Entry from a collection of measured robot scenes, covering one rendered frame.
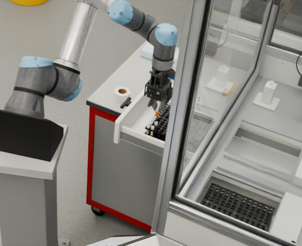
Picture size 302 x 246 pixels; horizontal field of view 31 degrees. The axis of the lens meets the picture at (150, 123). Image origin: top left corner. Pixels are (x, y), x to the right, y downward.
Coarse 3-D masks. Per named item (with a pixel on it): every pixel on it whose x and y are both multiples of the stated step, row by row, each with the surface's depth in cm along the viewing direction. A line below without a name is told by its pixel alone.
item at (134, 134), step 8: (144, 112) 221; (152, 112) 222; (136, 120) 217; (144, 120) 217; (128, 128) 203; (136, 128) 213; (144, 128) 213; (120, 136) 206; (128, 136) 204; (136, 136) 203; (144, 136) 201; (136, 144) 205; (144, 144) 203; (152, 144) 201; (160, 144) 200; (160, 152) 202
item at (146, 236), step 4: (112, 236) 155; (116, 236) 152; (120, 236) 148; (124, 236) 144; (128, 236) 141; (132, 236) 138; (144, 236) 129; (148, 236) 127; (152, 236) 128; (156, 236) 128; (136, 240) 126; (140, 240) 126; (144, 240) 127; (148, 240) 127; (152, 240) 127; (156, 240) 128; (124, 244) 125; (128, 244) 125; (132, 244) 125; (136, 244) 126; (140, 244) 126; (144, 244) 126; (148, 244) 127; (152, 244) 127; (156, 244) 127
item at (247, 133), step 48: (240, 0) 111; (288, 0) 106; (240, 48) 117; (288, 48) 112; (240, 96) 123; (288, 96) 118; (192, 144) 138; (240, 144) 131; (288, 144) 125; (192, 192) 147; (240, 192) 140; (288, 192) 133; (288, 240) 141
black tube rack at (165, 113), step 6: (168, 108) 215; (162, 114) 211; (168, 114) 211; (162, 120) 208; (156, 126) 205; (162, 126) 205; (150, 132) 206; (156, 132) 203; (162, 132) 203; (156, 138) 204; (162, 138) 205
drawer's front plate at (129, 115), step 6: (138, 96) 214; (144, 96) 217; (132, 102) 210; (138, 102) 212; (144, 102) 220; (126, 108) 207; (132, 108) 208; (138, 108) 215; (144, 108) 222; (126, 114) 205; (132, 114) 211; (138, 114) 218; (120, 120) 201; (126, 120) 207; (132, 120) 213; (120, 126) 203; (126, 126) 210; (114, 132) 204; (120, 132) 205; (114, 138) 206
